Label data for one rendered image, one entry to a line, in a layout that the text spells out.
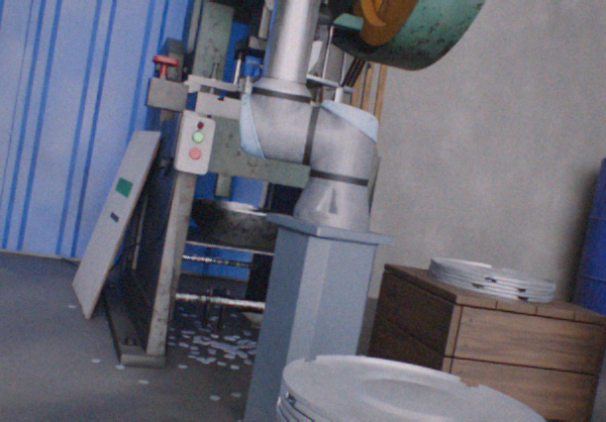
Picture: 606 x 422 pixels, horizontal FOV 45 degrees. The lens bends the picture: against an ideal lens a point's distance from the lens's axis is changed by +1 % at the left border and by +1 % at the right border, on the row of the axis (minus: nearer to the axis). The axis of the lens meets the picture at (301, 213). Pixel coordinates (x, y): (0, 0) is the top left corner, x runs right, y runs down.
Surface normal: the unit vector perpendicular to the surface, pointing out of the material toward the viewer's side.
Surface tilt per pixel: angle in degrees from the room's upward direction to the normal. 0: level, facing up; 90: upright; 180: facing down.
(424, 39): 151
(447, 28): 143
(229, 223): 105
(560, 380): 90
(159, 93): 90
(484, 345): 90
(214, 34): 90
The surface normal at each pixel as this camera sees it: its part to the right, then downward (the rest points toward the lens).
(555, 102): 0.32, 0.11
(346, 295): 0.54, 0.14
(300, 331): -0.19, 0.02
